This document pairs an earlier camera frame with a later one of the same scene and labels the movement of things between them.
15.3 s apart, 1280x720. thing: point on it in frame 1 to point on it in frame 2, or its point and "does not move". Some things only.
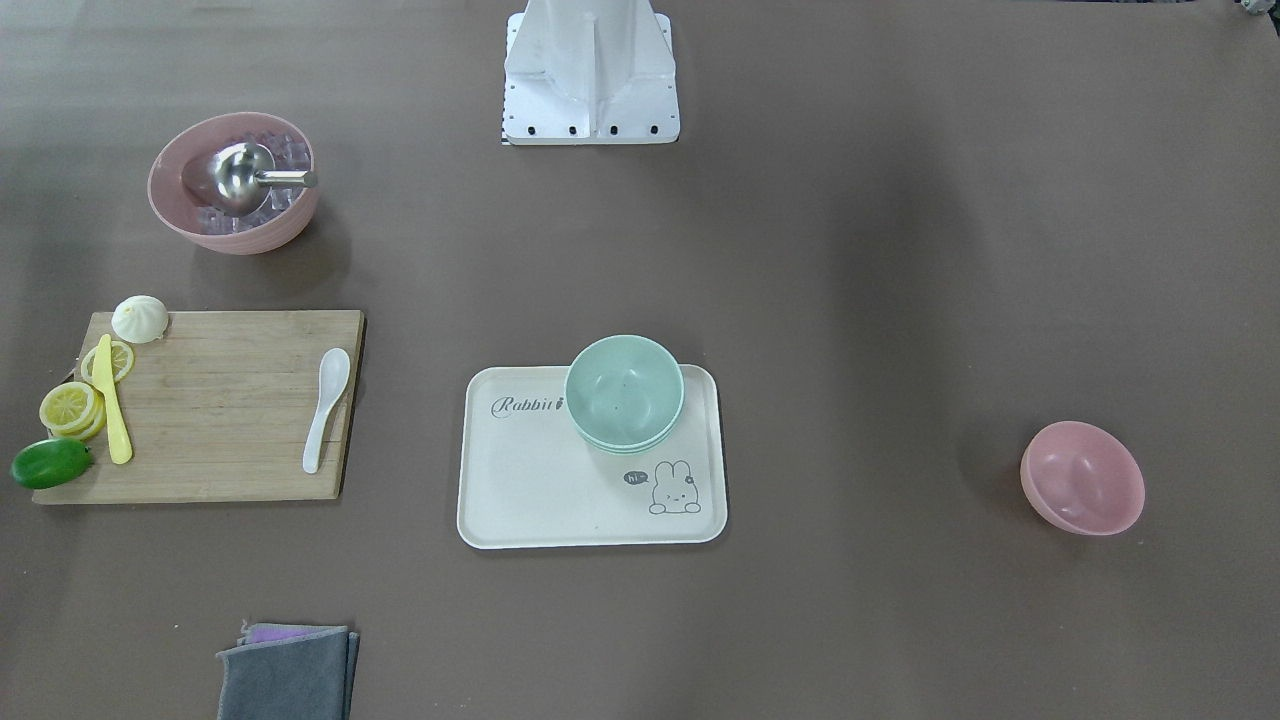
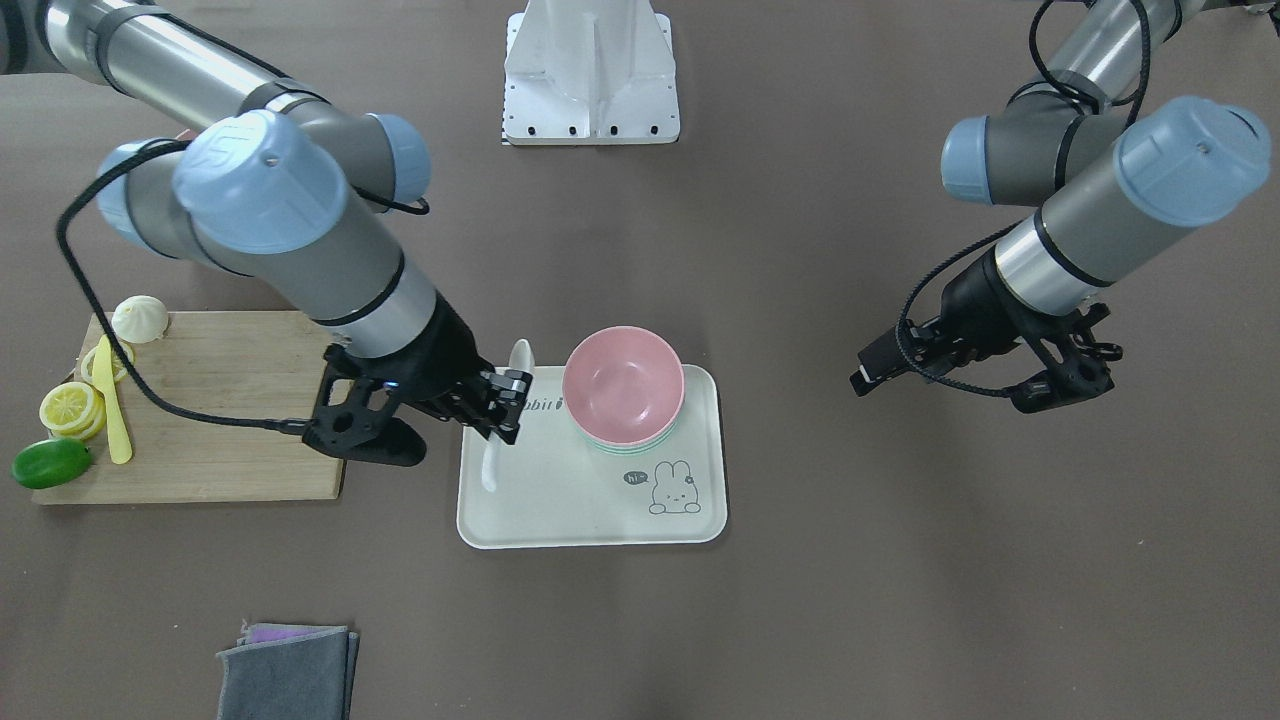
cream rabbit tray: (526, 481) does not move
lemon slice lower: (73, 410) does not move
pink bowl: (1082, 478) to (623, 385)
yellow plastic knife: (102, 377) does not move
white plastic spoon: (334, 370) to (522, 358)
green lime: (51, 462) does not move
